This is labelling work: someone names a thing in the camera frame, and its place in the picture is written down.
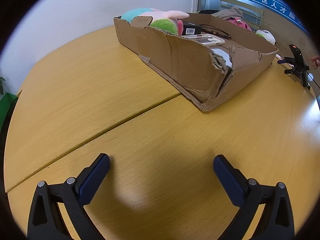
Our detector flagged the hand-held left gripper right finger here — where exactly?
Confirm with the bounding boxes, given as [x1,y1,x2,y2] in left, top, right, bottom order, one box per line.
[213,155,295,240]

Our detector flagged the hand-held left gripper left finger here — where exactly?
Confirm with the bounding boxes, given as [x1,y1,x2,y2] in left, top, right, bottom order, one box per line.
[27,153,110,240]

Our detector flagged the brown cardboard box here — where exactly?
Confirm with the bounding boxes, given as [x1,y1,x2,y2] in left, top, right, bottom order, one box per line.
[113,12,279,112]

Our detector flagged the white folding phone stand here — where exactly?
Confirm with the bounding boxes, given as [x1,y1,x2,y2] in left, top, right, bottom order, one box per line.
[211,48,233,67]

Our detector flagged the beige phone case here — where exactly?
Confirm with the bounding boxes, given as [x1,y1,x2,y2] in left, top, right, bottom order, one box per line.
[182,33,225,46]

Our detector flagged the black eyeglasses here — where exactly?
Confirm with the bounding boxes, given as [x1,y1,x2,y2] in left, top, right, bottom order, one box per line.
[199,24,232,40]

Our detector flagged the wooden desktop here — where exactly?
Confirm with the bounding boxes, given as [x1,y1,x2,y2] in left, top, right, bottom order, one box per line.
[4,25,320,240]

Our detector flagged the green cloth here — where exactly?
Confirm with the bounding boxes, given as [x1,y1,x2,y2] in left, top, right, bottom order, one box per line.
[0,92,18,133]

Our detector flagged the black tripod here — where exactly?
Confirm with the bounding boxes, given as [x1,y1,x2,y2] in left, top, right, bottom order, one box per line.
[277,56,310,81]

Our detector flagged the black phone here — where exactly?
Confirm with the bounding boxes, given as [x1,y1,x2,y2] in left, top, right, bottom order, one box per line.
[289,44,312,90]

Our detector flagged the white panda plush toy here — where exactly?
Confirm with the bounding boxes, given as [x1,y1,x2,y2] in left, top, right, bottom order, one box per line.
[255,29,277,46]

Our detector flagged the small black product box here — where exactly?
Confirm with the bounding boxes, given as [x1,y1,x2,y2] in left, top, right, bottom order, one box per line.
[180,21,202,36]

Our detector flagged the pink plush toy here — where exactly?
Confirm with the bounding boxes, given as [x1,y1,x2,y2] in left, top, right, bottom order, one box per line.
[226,17,252,32]

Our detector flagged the grey printed cloth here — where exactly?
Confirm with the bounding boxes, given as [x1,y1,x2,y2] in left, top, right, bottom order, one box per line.
[211,6,243,20]

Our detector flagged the pink and teal pig plush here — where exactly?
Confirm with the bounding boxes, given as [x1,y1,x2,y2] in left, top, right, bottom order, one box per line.
[121,7,190,36]

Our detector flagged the white hanging cable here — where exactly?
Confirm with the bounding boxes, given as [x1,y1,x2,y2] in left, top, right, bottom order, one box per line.
[254,4,263,32]

